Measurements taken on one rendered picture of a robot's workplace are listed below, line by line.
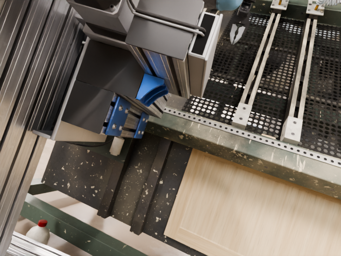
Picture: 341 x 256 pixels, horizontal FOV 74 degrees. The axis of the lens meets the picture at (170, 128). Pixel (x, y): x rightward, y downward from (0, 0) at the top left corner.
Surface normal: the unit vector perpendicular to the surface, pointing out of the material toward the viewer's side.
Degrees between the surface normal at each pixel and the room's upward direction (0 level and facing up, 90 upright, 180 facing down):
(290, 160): 60
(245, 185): 90
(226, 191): 90
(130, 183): 90
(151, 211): 90
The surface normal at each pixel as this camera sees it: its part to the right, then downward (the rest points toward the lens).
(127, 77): -0.11, -0.07
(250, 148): -0.05, -0.58
